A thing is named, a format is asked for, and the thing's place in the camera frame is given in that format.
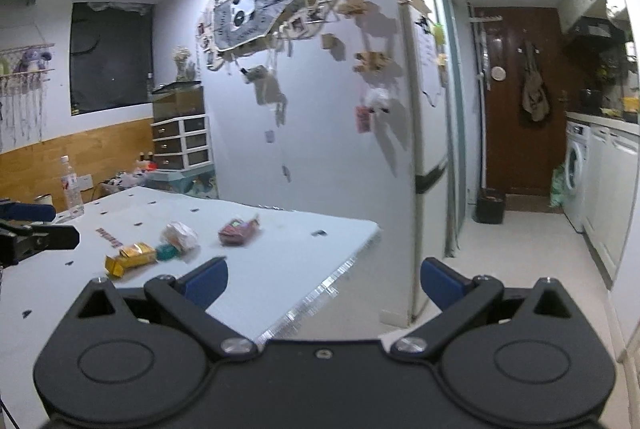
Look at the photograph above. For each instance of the dark wooden door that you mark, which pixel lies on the dark wooden door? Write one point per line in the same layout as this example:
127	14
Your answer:
521	153

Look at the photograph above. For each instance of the white paper wad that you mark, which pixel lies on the white paper wad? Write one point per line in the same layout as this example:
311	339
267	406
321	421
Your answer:
179	235

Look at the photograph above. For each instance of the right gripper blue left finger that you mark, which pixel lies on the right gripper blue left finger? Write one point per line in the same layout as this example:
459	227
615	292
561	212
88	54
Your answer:
205	284

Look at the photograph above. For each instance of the wall photo collage banner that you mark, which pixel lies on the wall photo collage banner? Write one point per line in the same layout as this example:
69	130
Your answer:
230	29

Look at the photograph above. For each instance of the white plush sheep ornament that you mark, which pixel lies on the white plush sheep ornament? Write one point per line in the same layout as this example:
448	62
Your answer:
377	100

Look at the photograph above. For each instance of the white refrigerator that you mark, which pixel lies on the white refrigerator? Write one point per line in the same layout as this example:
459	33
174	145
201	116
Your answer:
425	38

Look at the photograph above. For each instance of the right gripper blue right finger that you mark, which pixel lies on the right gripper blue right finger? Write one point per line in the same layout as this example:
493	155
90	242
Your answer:
442	284

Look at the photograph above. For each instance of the teal round small container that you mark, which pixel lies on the teal round small container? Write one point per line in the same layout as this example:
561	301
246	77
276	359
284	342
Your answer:
166	252

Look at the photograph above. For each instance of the yellow carton box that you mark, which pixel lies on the yellow carton box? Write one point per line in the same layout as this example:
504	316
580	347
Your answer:
129	258

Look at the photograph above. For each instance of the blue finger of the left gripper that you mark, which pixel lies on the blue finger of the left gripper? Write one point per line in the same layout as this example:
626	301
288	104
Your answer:
17	211
53	237

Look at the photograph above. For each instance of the clear water bottle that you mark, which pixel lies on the clear water bottle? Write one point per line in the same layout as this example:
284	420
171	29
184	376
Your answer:
71	189

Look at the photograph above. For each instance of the glass fish tank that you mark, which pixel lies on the glass fish tank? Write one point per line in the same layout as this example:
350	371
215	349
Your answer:
177	99

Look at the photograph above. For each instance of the white kitchen cabinets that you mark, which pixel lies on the white kitchen cabinets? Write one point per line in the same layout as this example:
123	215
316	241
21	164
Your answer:
612	172

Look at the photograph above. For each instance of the hanging brown bag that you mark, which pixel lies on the hanging brown bag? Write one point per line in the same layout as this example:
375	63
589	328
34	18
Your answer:
535	102

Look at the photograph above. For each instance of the small black floor box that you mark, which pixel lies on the small black floor box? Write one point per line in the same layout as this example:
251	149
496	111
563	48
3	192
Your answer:
490	206

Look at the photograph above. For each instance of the white drawer cabinet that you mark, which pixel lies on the white drawer cabinet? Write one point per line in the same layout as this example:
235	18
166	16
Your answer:
182	143

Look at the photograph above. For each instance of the white washing machine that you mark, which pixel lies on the white washing machine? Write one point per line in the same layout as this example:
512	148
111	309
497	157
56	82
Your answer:
575	173

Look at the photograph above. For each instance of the green bag by washer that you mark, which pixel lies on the green bag by washer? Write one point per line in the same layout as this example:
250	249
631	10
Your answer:
557	187

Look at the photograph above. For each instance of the red cigarette pack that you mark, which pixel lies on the red cigarette pack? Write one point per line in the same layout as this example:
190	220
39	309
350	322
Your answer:
239	232

